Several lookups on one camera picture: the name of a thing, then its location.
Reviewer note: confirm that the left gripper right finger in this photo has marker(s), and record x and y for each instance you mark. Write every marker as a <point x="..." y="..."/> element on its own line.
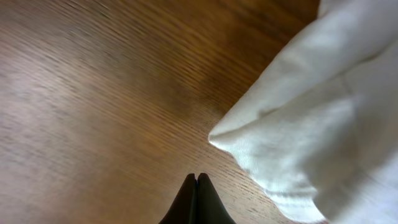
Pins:
<point x="210" y="209"/>

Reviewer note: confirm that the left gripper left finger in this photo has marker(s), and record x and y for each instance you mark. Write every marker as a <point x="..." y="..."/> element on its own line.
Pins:
<point x="184" y="207"/>

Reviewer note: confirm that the white robot print t-shirt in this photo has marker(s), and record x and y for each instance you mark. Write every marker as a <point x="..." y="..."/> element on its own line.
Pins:
<point x="318" y="130"/>

